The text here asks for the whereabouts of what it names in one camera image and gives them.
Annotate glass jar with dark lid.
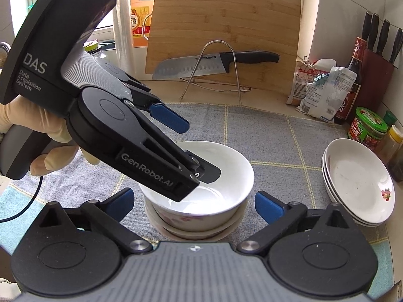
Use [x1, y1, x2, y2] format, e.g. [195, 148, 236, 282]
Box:
[83, 39, 118, 66]

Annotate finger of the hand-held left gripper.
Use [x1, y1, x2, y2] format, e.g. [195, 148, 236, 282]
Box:
[121, 75, 190, 133]
[116, 100, 221, 202]

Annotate person's left hand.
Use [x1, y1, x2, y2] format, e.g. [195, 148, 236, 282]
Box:
[0, 96, 80, 174]

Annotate white bowl with pink flowers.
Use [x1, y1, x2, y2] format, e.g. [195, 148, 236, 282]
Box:
[139, 140, 255, 233]
[144, 195, 249, 239]
[154, 222, 240, 243]

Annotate white and orange bag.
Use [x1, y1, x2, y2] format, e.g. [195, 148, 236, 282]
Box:
[286, 58, 318, 106]

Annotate green lid sauce jar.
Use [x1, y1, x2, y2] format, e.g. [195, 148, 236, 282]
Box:
[347, 107, 388, 152]

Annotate yellow lid spice jar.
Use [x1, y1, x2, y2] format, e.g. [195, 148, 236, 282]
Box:
[375, 125, 403, 164]

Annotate bamboo cutting board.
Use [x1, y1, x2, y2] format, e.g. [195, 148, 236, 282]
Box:
[144, 0, 302, 98]

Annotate clear bag of white powder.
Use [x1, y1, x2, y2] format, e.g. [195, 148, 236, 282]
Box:
[296, 66, 358, 123]

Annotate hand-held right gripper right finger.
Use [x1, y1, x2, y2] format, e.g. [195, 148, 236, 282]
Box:
[236, 190, 359, 255]

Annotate dark red knife block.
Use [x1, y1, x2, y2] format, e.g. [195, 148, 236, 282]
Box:
[346, 49, 395, 123]

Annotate metal wire rack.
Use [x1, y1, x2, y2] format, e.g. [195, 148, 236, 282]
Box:
[180, 40, 252, 105]

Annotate black knife handle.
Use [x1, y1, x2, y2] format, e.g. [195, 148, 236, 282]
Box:
[389, 28, 403, 65]
[361, 11, 373, 41]
[377, 19, 391, 59]

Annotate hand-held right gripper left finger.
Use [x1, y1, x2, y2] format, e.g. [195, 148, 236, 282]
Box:
[38, 187, 155, 256]

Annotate grey plaid table cloth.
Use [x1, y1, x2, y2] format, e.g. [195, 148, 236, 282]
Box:
[0, 102, 394, 290]

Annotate orange label bottle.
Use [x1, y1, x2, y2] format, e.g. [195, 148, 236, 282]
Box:
[130, 0, 158, 48]

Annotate black-handled kitchen knife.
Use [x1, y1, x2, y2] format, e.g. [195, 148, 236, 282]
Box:
[152, 50, 280, 80]

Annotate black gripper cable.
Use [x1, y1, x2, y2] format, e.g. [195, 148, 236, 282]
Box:
[0, 176, 43, 222]

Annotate dark soy sauce bottle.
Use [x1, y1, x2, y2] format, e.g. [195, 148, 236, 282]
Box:
[334, 37, 369, 125]

